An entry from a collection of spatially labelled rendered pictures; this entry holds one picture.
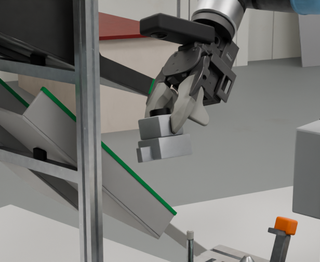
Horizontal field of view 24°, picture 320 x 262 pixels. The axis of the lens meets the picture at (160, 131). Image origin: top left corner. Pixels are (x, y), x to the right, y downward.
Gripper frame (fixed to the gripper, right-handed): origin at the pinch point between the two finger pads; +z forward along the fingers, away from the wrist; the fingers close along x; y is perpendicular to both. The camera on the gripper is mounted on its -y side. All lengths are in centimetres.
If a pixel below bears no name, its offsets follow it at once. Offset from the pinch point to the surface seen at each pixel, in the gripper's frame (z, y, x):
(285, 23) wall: -517, 423, 429
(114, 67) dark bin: 3.7, -15.3, -7.8
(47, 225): 5.6, 15.6, 41.6
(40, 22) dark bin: 6.4, -26.6, -8.4
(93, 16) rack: 3.3, -23.0, -11.9
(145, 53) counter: -252, 193, 315
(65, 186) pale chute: 10.8, -2.4, 12.0
